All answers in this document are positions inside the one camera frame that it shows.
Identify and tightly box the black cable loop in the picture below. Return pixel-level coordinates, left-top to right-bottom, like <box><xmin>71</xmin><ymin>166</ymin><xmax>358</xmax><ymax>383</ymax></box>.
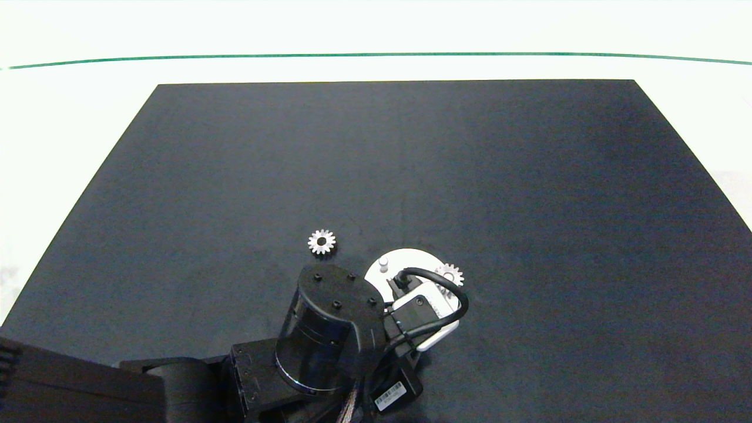
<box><xmin>376</xmin><ymin>267</ymin><xmax>470</xmax><ymax>377</ymax></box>

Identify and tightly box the white boxy wrist camera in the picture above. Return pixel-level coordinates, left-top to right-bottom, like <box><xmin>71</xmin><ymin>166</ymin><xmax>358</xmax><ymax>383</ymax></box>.
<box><xmin>392</xmin><ymin>280</ymin><xmax>461</xmax><ymax>353</ymax></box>

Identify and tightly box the small steel gear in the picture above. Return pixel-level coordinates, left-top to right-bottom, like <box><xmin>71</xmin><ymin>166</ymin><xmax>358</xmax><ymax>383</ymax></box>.
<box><xmin>308</xmin><ymin>229</ymin><xmax>338</xmax><ymax>256</ymax></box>
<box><xmin>435</xmin><ymin>263</ymin><xmax>465</xmax><ymax>288</ymax></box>

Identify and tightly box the dark table mat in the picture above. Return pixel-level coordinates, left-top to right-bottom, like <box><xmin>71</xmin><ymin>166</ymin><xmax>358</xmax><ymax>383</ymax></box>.
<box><xmin>0</xmin><ymin>79</ymin><xmax>752</xmax><ymax>423</ymax></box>

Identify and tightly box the round white plate with pins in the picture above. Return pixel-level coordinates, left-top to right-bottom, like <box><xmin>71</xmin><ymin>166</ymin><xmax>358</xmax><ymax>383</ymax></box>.
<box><xmin>364</xmin><ymin>248</ymin><xmax>459</xmax><ymax>315</ymax></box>

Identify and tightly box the white barcode tag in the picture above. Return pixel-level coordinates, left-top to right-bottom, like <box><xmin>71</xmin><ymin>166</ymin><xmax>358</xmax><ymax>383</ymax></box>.
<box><xmin>374</xmin><ymin>381</ymin><xmax>407</xmax><ymax>412</ymax></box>

